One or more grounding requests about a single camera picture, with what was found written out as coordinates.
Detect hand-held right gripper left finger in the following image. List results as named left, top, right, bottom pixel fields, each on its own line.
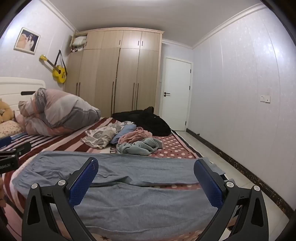
left=21, top=157, right=100, bottom=241

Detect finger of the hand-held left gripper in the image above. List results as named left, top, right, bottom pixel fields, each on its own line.
left=0, top=136, right=12, bottom=148
left=10, top=141, right=32, bottom=156

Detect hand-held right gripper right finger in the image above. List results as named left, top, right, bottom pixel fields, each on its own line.
left=193, top=157, right=270, bottom=241

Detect blue-grey pants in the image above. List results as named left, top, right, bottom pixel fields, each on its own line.
left=11, top=151, right=226, bottom=234

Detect floral pillow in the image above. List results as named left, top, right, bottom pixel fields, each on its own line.
left=0, top=120, right=22, bottom=139

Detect brown teddy bear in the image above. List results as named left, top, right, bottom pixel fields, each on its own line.
left=0, top=98, right=14, bottom=124

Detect white grey patterned garment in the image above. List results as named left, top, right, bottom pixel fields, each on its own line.
left=80, top=122, right=126, bottom=149

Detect white headboard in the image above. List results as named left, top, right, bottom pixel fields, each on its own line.
left=0, top=77, right=47, bottom=116

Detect pink grey striped quilt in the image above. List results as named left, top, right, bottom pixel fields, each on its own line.
left=18, top=88, right=102, bottom=137

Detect blue garment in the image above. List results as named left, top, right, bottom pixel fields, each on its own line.
left=110, top=124, right=137, bottom=144

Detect grey-green garment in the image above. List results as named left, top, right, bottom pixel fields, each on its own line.
left=116, top=137, right=163, bottom=156

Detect pink garment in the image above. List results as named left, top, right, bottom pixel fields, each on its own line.
left=118, top=127, right=153, bottom=144

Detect yellow guitar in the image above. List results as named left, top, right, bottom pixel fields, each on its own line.
left=39, top=49, right=67, bottom=84

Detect black jacket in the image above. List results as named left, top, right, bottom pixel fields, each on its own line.
left=112, top=107, right=172, bottom=137

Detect white door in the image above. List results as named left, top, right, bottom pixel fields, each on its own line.
left=159, top=57, right=193, bottom=132

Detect beige wooden wardrobe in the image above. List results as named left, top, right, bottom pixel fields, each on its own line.
left=63, top=28, right=164, bottom=115

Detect bedding in wardrobe shelf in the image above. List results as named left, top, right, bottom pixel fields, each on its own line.
left=69, top=35, right=88, bottom=52

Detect framed wall picture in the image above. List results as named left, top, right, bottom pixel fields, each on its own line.
left=13, top=27, right=41, bottom=55

